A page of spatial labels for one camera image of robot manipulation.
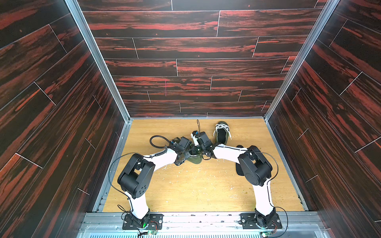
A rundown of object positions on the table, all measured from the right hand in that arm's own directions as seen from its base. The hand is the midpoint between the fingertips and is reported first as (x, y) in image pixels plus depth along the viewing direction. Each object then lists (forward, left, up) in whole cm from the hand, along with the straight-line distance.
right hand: (192, 146), depth 100 cm
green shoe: (+10, -20, +4) cm, 23 cm away
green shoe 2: (-11, -2, +2) cm, 11 cm away
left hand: (-7, +3, 0) cm, 8 cm away
